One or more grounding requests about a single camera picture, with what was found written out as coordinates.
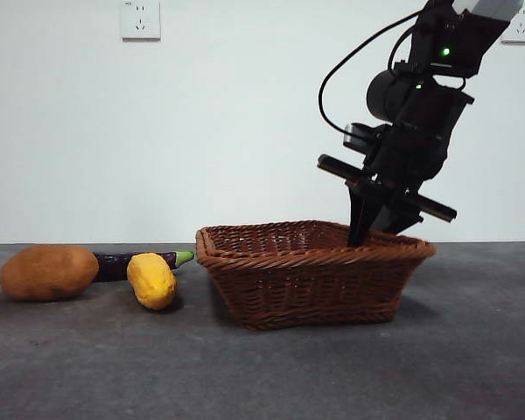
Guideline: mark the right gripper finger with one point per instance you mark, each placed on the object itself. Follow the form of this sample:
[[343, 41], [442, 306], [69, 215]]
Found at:
[[363, 210], [398, 216]]

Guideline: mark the brown wicker basket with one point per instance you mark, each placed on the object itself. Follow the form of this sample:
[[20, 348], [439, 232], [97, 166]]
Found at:
[[310, 289]]

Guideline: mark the yellow corn cob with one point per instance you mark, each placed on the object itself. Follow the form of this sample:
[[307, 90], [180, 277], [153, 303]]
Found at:
[[151, 282]]

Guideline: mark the purple eggplant green stem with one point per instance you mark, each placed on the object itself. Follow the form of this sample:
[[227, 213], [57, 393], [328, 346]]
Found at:
[[114, 267]]

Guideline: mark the brown potato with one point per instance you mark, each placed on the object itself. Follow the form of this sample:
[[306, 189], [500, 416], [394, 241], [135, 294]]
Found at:
[[48, 273]]

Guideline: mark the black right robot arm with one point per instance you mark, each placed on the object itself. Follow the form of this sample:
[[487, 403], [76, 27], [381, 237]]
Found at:
[[442, 100]]

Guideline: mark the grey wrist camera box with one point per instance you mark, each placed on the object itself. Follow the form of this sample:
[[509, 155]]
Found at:
[[354, 137]]

